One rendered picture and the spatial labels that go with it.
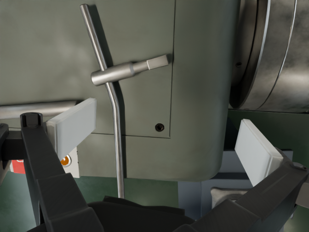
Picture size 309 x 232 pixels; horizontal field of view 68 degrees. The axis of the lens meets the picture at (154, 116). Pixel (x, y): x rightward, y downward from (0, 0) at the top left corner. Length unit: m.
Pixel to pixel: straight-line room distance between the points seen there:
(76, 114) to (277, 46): 0.30
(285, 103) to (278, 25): 0.15
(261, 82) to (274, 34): 0.07
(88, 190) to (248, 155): 1.98
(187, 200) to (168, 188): 0.89
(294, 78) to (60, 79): 0.37
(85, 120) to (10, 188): 2.32
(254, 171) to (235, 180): 0.79
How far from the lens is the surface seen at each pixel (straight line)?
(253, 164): 0.17
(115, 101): 0.35
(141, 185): 1.95
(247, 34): 0.42
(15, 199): 2.54
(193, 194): 1.04
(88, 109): 0.20
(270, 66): 0.39
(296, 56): 0.40
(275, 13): 0.38
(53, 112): 0.39
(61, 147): 0.17
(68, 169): 0.44
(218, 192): 0.95
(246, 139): 0.19
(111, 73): 0.34
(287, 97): 0.44
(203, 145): 0.38
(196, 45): 0.34
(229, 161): 0.97
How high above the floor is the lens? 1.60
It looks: 72 degrees down
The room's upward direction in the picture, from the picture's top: 156 degrees counter-clockwise
